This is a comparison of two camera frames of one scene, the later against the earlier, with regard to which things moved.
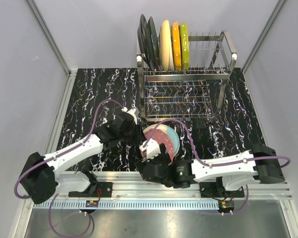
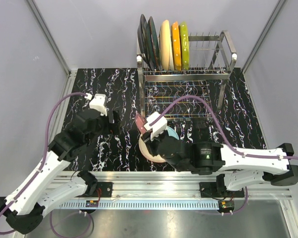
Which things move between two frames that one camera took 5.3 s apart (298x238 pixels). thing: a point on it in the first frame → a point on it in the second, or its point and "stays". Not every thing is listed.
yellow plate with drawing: x=165 y=45 stays
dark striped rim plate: x=144 y=41 stays
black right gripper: x=164 y=156 → x=150 y=144
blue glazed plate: x=152 y=43 stays
